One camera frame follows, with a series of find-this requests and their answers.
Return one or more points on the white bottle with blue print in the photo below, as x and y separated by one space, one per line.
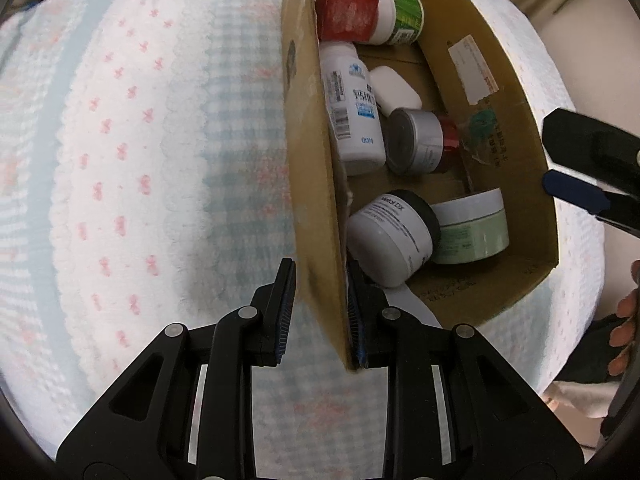
352 120

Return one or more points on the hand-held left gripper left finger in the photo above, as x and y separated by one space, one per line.
285 310

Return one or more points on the silver-lidded red jar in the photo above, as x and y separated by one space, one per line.
412 142

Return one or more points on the light cloth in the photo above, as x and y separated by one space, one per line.
580 397

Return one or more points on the dark cloth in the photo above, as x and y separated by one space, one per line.
590 350

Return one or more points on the pale green jar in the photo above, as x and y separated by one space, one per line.
470 232

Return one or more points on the white jar with black lid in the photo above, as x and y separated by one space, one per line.
385 240

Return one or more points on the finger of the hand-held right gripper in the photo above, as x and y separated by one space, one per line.
590 140
575 192

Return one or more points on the brown cardboard box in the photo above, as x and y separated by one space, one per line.
312 185

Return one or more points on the bow-print checked blanket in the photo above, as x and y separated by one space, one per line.
125 185

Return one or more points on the small red box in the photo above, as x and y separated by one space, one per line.
347 15

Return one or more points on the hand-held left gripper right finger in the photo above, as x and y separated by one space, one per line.
356 320

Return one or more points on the person's right hand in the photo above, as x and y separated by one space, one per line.
627 330

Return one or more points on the white-lidded jar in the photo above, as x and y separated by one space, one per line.
395 90

